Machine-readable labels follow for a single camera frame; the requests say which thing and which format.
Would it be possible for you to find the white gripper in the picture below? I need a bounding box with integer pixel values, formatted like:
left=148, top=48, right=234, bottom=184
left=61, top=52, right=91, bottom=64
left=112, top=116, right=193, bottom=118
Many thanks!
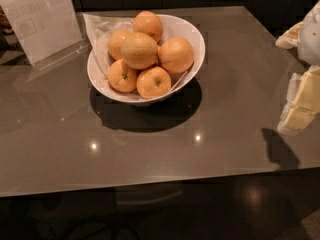
left=275, top=0, right=320, bottom=136

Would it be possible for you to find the front right orange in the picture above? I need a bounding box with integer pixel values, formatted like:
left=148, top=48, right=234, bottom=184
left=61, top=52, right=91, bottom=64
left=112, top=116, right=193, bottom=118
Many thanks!
left=137, top=67, right=171, bottom=99

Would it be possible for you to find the white ceramic bowl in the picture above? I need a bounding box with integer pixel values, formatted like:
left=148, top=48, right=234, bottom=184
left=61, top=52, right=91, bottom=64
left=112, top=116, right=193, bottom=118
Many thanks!
left=84, top=14, right=206, bottom=106

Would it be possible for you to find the top back orange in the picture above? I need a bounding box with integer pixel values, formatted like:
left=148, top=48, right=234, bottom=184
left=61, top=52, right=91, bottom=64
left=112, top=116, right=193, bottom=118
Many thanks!
left=133, top=11, right=163, bottom=42

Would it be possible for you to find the large centre orange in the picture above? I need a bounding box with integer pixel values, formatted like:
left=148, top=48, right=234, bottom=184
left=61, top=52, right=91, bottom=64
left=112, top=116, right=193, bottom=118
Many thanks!
left=121, top=32, right=158, bottom=70

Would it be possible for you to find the front left orange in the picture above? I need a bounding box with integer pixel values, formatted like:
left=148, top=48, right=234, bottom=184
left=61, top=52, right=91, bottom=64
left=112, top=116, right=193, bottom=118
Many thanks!
left=107, top=59, right=137, bottom=93

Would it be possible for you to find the left back orange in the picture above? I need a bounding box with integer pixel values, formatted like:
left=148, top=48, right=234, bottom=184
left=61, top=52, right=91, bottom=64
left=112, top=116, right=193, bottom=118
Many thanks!
left=107, top=30, right=131, bottom=60

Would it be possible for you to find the clear plastic bag liner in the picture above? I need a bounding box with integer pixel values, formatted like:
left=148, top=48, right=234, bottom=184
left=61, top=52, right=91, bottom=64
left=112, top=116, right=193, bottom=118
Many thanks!
left=82, top=12, right=189, bottom=101

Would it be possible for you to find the acrylic sign holder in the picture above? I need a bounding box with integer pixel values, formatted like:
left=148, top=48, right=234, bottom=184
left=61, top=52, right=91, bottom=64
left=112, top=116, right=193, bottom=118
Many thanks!
left=0, top=0, right=89, bottom=70

